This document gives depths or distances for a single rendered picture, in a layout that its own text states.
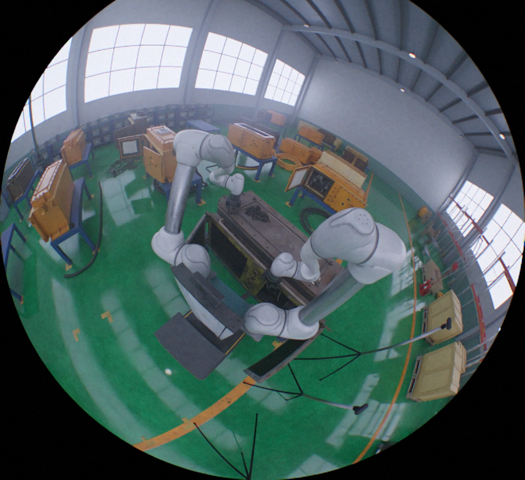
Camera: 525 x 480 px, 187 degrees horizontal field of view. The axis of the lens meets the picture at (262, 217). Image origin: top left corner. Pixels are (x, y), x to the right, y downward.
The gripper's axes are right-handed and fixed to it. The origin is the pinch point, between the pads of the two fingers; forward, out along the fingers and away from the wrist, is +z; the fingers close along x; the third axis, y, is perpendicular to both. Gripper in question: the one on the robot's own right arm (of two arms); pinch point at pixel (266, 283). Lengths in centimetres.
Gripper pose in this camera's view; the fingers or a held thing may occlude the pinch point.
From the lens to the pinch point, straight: 118.3
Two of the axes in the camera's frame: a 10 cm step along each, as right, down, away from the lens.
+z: -2.7, 7.0, 6.7
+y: -5.6, 4.5, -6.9
